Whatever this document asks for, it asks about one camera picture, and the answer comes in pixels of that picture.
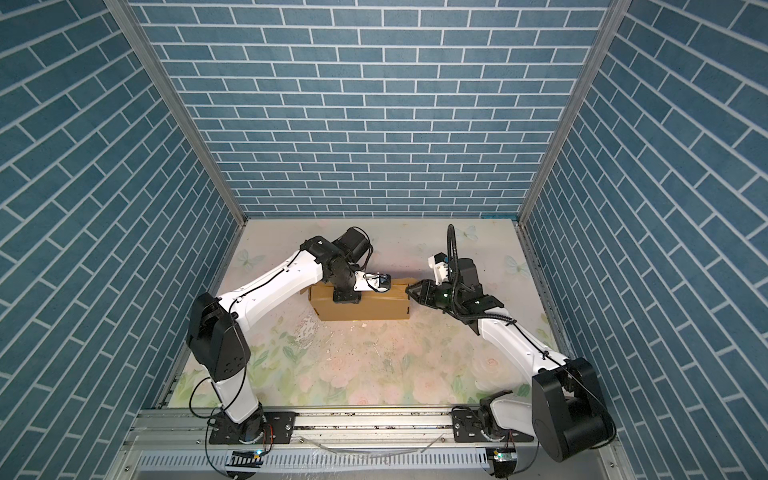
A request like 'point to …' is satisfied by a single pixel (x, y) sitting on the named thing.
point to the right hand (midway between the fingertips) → (406, 288)
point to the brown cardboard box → (391, 304)
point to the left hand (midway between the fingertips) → (357, 290)
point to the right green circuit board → (501, 454)
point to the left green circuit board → (251, 459)
